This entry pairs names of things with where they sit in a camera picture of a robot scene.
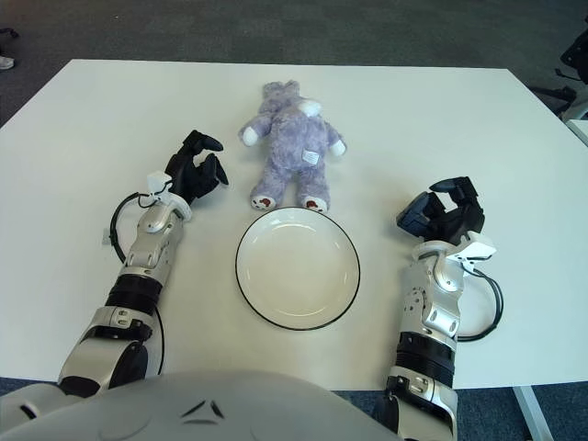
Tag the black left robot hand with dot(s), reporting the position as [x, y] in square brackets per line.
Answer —
[186, 170]

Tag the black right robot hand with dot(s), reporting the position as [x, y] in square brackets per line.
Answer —
[452, 220]

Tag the purple plush bear doll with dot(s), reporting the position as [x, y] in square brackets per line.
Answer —
[294, 138]

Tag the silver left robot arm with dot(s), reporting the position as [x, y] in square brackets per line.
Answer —
[147, 248]

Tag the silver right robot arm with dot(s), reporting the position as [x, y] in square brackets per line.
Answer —
[432, 317]

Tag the white plate black rim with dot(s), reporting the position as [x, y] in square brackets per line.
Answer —
[298, 271]

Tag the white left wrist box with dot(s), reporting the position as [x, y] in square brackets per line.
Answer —
[158, 180]

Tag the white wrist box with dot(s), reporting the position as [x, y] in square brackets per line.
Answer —
[158, 180]
[478, 250]

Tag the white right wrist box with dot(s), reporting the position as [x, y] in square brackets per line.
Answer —
[478, 250]

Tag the white desk edge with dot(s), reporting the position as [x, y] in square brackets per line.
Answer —
[581, 126]

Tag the black star chair foot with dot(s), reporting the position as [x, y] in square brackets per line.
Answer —
[558, 94]

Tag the white table leg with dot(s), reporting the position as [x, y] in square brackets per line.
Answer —
[530, 413]

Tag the black office chair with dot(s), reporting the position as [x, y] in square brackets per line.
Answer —
[578, 53]

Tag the white sneaker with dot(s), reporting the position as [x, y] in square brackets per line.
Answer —
[5, 62]

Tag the black swivel chair base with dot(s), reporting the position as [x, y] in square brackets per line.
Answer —
[8, 33]

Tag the silver robot torso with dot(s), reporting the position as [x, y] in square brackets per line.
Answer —
[184, 409]

